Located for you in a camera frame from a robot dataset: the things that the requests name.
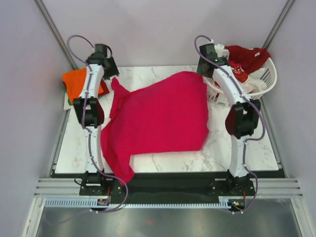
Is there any pink t-shirt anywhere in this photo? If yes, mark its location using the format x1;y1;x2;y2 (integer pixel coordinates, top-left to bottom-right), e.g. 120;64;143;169
101;71;209;183

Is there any folded dark red t-shirt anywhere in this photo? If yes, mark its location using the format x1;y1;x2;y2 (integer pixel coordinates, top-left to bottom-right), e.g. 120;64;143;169
98;79;110;97

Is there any folded green t-shirt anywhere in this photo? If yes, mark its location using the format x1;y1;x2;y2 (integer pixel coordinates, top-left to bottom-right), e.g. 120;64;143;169
63;81;73;106

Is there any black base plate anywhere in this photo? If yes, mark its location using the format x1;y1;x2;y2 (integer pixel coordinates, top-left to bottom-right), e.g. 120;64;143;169
93;171;253;204

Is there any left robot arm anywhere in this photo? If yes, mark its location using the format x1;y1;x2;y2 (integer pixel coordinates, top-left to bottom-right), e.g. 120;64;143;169
73;44;119;196

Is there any aluminium frame rail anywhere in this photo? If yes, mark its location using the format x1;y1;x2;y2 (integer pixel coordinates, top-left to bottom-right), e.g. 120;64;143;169
35;178;303;198

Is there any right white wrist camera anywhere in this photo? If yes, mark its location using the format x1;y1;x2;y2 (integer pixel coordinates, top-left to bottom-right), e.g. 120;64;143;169
214;44;230;59

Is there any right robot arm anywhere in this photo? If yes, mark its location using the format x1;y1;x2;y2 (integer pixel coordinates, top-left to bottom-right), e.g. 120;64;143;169
195;42;262;196

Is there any dark red t-shirt in basket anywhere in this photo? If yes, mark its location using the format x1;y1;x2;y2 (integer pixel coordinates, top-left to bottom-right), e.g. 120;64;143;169
225;45;270;74

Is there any white laundry basket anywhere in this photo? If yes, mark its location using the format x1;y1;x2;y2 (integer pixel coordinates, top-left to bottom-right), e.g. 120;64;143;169
205;57;277;107

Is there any white slotted cable duct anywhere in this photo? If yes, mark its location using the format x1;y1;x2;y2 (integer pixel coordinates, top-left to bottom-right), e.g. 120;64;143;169
44;197;244;209

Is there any red patterned white t-shirt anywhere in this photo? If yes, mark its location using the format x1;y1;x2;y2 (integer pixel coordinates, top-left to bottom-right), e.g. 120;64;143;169
229;60;268;93

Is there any folded orange t-shirt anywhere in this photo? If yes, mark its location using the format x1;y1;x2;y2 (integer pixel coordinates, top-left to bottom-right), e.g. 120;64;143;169
62;68;87;103

